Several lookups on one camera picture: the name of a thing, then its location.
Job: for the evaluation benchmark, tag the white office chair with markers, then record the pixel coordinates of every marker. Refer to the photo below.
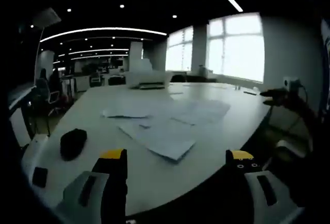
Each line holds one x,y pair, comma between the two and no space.
52,96

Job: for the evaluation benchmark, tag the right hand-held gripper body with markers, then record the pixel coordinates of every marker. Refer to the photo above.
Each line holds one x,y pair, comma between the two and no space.
299,105

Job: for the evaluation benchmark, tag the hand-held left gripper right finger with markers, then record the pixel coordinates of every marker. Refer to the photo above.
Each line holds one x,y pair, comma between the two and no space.
239,182

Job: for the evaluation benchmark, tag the small black flat device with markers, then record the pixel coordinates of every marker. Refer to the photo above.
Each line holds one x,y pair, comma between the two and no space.
40,177

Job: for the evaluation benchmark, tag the stack of white printing papers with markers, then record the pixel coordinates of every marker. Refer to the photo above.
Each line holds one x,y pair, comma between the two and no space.
165,141

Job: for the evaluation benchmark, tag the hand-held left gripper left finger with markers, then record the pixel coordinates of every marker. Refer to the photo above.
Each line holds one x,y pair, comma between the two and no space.
113,182

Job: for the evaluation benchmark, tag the black office chair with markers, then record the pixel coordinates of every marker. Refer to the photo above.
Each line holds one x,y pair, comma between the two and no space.
178,78

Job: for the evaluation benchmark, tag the white table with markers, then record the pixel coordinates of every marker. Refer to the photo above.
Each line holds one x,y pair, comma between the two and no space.
85,110

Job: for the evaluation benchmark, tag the white printer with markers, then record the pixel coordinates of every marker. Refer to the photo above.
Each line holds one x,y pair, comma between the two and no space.
152,77

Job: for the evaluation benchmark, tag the bright window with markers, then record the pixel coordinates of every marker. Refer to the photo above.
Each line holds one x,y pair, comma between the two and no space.
179,51
237,51

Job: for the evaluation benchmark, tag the black rounded object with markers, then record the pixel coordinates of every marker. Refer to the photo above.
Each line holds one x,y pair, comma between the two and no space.
73,144

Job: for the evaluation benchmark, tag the ceiling air conditioner unit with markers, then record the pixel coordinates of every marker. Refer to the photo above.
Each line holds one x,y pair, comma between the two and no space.
47,17

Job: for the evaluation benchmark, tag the white chair armrest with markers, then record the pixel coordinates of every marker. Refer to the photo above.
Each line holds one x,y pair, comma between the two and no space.
291,148

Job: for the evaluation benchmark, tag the white wall socket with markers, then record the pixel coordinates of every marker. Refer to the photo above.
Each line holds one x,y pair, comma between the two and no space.
288,81

